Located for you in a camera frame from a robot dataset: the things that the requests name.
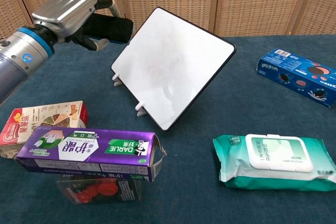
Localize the blue Oreo cookie box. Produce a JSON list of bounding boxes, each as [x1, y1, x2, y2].
[[256, 48, 336, 109]]

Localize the white whiteboard stand clip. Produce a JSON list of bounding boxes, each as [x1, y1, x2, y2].
[[112, 72, 123, 87], [134, 101, 148, 118]]

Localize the small black object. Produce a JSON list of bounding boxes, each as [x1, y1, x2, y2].
[[81, 13, 134, 45]]

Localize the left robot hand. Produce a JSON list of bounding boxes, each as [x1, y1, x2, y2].
[[31, 0, 121, 52]]

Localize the clear box with red items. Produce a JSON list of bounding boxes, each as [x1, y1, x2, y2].
[[56, 176, 142, 206]]

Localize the blue felt table mat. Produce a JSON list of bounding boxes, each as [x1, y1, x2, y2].
[[0, 34, 336, 224]]

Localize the red and white snack box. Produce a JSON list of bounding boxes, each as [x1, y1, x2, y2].
[[0, 100, 89, 159]]

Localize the woven bamboo folding screen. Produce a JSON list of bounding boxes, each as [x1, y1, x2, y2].
[[0, 0, 336, 38]]

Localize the white magnetic whiteboard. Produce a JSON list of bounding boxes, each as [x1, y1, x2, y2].
[[110, 6, 236, 132]]

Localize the purple Darlie toothpaste box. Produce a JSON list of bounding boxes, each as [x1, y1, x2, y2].
[[14, 126, 167, 183]]

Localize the green wet wipes pack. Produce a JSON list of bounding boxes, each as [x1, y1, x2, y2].
[[212, 133, 336, 192]]

